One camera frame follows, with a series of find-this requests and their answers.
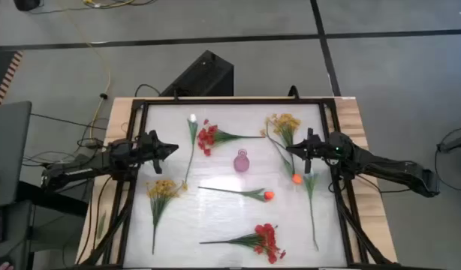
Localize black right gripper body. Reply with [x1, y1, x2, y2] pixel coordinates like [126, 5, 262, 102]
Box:
[304, 127, 333, 176]

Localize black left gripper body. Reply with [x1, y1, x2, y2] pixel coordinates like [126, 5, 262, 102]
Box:
[134, 130, 164, 176]

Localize yellow artificial flower bunch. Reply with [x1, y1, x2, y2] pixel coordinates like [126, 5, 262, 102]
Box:
[146, 178, 189, 256]
[260, 113, 302, 177]

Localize orange artificial tulip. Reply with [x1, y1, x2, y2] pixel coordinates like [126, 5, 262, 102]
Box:
[265, 121, 304, 185]
[197, 186, 276, 203]

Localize white artificial tulip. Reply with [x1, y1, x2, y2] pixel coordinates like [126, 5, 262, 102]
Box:
[303, 170, 321, 252]
[183, 113, 199, 185]

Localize red artificial flower bunch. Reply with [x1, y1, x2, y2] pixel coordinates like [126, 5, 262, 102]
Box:
[196, 118, 266, 158]
[199, 223, 287, 265]

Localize pink glass vase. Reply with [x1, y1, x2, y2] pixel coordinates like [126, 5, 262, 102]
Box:
[233, 148, 251, 173]

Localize black computer tower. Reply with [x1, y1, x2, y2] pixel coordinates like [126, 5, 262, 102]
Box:
[158, 49, 235, 98]

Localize loose green leaf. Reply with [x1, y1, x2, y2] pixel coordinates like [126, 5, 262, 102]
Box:
[96, 211, 107, 239]

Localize black desk beam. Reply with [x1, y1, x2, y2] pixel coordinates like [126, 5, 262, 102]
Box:
[16, 181, 89, 218]

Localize grey laptop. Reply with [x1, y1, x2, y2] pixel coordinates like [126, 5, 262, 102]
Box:
[0, 100, 32, 209]

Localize black round object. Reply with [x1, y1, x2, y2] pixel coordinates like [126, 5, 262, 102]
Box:
[13, 0, 41, 11]

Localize black power cable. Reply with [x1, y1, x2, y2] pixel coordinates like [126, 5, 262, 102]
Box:
[134, 83, 162, 98]

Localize yellow floor cable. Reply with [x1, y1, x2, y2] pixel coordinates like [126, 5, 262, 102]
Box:
[57, 0, 112, 131]

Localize thin black cable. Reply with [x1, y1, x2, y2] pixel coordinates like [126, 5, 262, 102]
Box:
[30, 112, 107, 131]

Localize grey cable bundle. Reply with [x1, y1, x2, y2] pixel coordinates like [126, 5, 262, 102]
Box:
[22, 149, 81, 169]

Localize tangled yellow black cables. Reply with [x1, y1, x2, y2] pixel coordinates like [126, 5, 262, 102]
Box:
[83, 0, 156, 9]

